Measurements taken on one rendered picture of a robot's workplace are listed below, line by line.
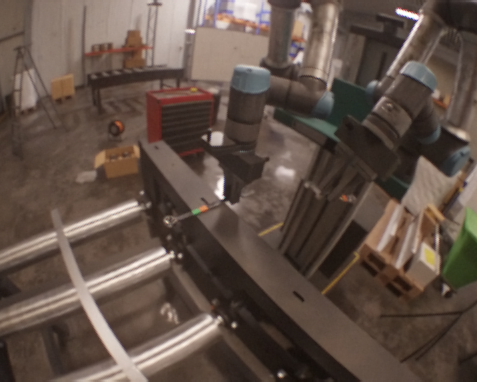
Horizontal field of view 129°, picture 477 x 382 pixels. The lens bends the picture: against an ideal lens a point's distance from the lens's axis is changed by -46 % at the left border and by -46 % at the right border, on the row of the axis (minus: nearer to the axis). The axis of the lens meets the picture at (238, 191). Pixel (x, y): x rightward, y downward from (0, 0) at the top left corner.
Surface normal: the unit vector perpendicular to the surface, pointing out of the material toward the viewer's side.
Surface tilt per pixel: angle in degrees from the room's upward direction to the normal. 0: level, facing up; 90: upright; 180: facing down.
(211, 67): 90
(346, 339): 0
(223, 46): 90
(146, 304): 0
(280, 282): 0
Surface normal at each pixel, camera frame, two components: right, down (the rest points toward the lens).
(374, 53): -0.81, 0.26
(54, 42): 0.63, 0.55
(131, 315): 0.15, -0.78
